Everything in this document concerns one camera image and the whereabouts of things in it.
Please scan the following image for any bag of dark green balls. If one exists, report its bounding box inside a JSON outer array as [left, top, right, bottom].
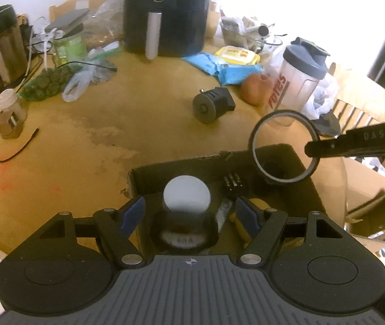
[[19, 64, 82, 102]]

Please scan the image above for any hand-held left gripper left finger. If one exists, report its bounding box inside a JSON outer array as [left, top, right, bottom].
[[38, 196, 147, 268]]

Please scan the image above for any clear bag with bread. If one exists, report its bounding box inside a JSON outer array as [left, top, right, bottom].
[[83, 0, 126, 48]]

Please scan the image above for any blue plastic packet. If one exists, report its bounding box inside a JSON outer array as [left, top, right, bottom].
[[217, 65, 265, 86], [182, 53, 227, 76]]

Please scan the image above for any clear shaker bottle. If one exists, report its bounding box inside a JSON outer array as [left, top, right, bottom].
[[268, 37, 330, 123]]

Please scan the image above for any crumpled clear plastic bag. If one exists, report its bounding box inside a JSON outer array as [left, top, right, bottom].
[[62, 64, 119, 103]]

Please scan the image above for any white charging cable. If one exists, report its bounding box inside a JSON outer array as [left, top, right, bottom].
[[26, 29, 65, 72]]

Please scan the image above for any empty brown carton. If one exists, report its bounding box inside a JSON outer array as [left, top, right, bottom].
[[342, 157, 385, 242]]

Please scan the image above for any steel electric kettle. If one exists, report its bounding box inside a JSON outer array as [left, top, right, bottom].
[[0, 4, 29, 93]]

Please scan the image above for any flat grey box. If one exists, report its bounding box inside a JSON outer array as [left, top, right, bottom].
[[45, 8, 90, 33]]

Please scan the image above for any white round-lid jar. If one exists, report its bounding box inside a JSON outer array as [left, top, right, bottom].
[[160, 175, 214, 246]]

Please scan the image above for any flat brown cardboard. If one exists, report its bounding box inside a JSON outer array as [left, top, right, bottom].
[[49, 0, 109, 25]]

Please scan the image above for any yellow wipes packet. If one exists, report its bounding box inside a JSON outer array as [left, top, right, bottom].
[[215, 45, 261, 65]]

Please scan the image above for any wooden chair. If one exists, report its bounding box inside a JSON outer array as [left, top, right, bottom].
[[329, 62, 385, 178]]

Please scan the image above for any cardboard box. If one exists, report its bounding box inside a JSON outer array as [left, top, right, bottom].
[[126, 143, 328, 254]]

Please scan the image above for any green glass jar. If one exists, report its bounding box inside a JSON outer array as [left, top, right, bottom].
[[52, 30, 88, 67]]

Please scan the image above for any black charging cable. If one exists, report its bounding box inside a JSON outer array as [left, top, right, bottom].
[[60, 60, 118, 73]]

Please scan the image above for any thin white plastic bag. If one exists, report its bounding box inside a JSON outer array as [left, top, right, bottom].
[[305, 72, 341, 120]]

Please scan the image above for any orange round fruit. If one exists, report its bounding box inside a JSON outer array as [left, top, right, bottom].
[[240, 73, 274, 106]]

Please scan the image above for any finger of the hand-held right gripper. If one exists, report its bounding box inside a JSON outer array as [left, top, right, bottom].
[[304, 118, 385, 162]]

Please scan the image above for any small black screw adapter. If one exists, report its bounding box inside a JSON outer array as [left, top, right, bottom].
[[224, 173, 244, 196]]

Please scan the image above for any black cylindrical camera mount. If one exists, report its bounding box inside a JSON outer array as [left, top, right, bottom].
[[192, 87, 237, 125]]

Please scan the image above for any thin black tape ring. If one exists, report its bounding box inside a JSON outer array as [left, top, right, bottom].
[[248, 110, 321, 184]]

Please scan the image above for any metal hand tool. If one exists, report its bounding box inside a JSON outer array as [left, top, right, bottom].
[[220, 15, 288, 52]]

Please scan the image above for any white-lid spice jar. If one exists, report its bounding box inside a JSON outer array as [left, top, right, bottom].
[[0, 88, 28, 123]]

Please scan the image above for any small brown block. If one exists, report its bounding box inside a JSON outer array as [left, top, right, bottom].
[[0, 113, 22, 140]]

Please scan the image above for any black air fryer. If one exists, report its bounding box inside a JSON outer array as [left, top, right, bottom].
[[123, 0, 215, 60]]

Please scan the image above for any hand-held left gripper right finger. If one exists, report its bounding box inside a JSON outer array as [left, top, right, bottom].
[[235, 196, 345, 267]]

